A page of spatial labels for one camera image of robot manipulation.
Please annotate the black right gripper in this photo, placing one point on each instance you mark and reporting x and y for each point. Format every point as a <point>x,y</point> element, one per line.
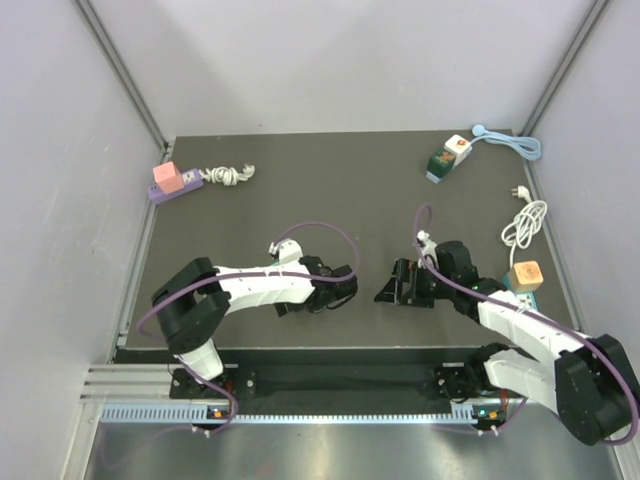
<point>405,270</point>

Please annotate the white light-blue power strip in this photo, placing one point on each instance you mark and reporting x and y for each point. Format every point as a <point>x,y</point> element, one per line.
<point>460,147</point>

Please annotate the purple power strip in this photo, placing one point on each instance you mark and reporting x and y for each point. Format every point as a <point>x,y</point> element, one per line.
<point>191,180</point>

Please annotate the teal power strip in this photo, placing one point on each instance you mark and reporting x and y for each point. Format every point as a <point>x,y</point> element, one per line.
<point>527,299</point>

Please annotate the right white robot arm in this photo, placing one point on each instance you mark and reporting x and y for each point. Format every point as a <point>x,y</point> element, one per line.
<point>587,382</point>

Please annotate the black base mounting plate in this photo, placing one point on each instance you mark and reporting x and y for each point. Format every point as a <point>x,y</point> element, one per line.
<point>249,382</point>

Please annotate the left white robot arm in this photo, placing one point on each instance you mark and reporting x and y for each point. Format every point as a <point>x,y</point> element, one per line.
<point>193,303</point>

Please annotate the pink charger plug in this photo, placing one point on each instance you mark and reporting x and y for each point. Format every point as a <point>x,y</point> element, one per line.
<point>168,178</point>

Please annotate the orange wooden cube plug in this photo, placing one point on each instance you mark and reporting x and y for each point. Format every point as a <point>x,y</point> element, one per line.
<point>525,276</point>

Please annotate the slotted cable duct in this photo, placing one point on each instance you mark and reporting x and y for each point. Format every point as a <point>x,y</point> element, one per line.
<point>202,414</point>

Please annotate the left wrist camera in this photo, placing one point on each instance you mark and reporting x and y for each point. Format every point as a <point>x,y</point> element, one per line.
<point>285,251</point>

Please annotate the dark green printed plug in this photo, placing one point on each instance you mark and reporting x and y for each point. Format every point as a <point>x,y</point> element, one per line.
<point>440,164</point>

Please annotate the aluminium frame rail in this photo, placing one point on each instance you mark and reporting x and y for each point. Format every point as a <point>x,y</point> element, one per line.
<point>126,384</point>

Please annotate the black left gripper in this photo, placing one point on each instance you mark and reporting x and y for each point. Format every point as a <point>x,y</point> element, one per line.
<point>281,309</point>

